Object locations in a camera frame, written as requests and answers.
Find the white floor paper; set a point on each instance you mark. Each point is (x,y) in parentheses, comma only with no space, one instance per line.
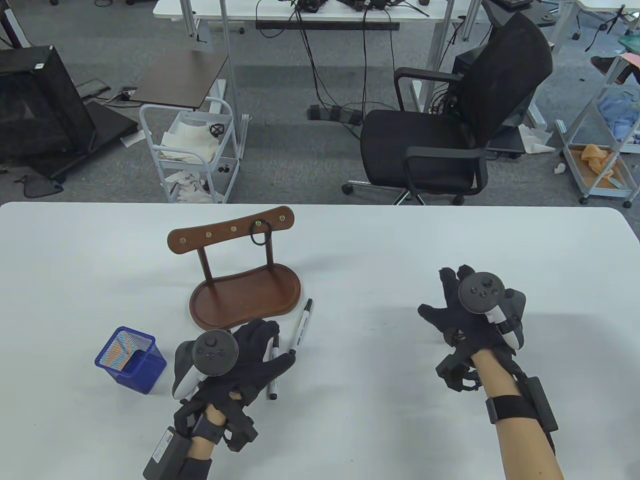
(132,140)
(535,140)

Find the silver metal post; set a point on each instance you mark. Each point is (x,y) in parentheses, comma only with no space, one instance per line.
(229,75)

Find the black headset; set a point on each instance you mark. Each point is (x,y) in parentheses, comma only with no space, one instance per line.
(310,5)

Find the white scribbled paper sheets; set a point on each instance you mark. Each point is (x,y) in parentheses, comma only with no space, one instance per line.
(187,187)

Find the black computer tower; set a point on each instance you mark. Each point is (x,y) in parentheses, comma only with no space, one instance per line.
(462,62)

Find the black mesh office chair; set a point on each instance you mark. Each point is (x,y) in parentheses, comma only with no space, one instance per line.
(415,150)

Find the grey white hand controller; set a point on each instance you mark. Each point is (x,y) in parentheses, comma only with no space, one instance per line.
(214,352)
(480,292)

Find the black elastic band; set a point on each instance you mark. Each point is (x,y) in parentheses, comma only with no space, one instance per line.
(260,244)

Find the light blue cloth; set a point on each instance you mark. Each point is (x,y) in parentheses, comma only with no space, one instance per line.
(617,117)

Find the black floor platform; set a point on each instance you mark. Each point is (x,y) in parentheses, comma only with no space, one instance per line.
(112,122)

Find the black triangular floor object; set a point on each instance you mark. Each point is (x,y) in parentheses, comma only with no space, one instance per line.
(42,189)

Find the blue mesh pen holder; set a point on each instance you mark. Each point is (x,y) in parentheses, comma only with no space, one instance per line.
(145,370)

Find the white crumpled paper sheet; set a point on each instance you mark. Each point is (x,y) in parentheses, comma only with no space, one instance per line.
(190,140)

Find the black floor power strip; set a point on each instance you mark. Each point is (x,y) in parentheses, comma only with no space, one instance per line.
(332,114)

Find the black mesh box cabinet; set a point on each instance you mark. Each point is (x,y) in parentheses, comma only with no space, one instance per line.
(35,105)

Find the brown side table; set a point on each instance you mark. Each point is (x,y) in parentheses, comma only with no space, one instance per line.
(180,77)

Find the brown wooden hook stand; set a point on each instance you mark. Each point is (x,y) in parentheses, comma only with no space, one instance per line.
(245,300)

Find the black forearm battery box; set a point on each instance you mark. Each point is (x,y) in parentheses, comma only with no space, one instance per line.
(164,454)
(541,404)

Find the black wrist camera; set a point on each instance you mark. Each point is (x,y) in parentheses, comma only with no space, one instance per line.
(457,372)
(241,431)

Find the white rolling cart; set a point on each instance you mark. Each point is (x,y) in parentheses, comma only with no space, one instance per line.
(220,187)
(570,160)

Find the person's right hand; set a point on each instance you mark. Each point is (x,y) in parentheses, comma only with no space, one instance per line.
(450,325)

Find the person's right forearm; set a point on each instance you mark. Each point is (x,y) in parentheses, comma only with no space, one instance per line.
(520,450)

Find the teal cloth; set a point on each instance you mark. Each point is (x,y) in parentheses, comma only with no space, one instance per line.
(627,42)

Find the small black round object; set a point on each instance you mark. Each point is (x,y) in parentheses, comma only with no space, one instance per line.
(216,130)

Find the person's left hand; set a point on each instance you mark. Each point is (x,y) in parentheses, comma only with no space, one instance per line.
(252,365)

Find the white marker black cap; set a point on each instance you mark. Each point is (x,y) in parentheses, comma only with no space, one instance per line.
(300,330)
(273,389)

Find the orange cloth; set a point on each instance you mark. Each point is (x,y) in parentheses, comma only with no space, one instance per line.
(595,157)

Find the white office desk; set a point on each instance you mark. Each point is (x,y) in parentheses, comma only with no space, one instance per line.
(225,9)

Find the white crumpled tissue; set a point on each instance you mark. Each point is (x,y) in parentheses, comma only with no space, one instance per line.
(559,168)

